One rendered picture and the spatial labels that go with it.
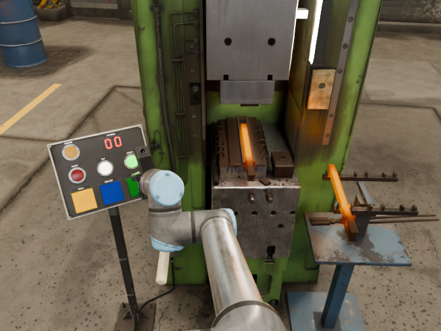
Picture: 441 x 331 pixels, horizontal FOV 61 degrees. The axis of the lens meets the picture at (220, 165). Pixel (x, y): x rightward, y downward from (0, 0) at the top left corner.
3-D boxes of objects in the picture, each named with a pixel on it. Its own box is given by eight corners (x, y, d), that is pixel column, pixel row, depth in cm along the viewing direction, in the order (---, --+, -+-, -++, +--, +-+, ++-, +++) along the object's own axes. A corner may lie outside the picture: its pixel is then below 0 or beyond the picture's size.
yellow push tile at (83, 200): (97, 207, 137) (92, 188, 136) (76, 213, 134) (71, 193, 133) (97, 207, 139) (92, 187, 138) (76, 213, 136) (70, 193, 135)
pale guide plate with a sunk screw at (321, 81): (328, 109, 158) (335, 70, 148) (307, 110, 158) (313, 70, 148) (327, 107, 160) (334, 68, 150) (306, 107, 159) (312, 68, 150)
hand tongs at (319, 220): (434, 215, 177) (435, 213, 176) (439, 221, 173) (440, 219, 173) (309, 219, 174) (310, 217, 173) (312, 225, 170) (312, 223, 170)
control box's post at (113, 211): (139, 322, 206) (106, 161, 144) (132, 323, 206) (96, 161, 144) (140, 316, 209) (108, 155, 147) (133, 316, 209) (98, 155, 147)
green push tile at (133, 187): (150, 192, 145) (145, 173, 144) (131, 198, 142) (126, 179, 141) (149, 191, 147) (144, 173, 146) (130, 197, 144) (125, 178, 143)
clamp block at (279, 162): (293, 178, 163) (294, 165, 160) (273, 178, 163) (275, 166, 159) (288, 162, 173) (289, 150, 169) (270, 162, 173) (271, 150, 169)
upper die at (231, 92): (272, 104, 143) (275, 80, 137) (220, 104, 142) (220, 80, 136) (260, 64, 177) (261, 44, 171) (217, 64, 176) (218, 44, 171)
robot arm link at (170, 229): (193, 252, 101) (189, 206, 101) (149, 255, 100) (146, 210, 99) (191, 242, 111) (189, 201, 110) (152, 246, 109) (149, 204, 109)
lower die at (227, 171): (265, 178, 163) (266, 162, 158) (219, 178, 162) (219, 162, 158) (255, 130, 197) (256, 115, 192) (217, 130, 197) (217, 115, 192)
